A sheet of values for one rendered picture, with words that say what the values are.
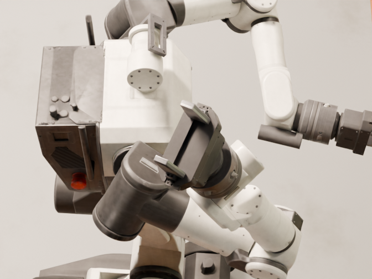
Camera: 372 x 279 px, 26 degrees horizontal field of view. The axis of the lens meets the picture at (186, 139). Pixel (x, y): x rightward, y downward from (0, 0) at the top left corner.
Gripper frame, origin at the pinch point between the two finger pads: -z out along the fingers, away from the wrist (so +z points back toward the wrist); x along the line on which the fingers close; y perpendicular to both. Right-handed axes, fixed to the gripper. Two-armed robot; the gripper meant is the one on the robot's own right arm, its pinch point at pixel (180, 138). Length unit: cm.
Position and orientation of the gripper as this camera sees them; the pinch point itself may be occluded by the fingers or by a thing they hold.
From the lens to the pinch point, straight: 109.7
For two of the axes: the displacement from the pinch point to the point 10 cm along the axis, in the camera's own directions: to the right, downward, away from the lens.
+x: 4.2, -8.9, 1.5
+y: 8.6, 3.4, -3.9
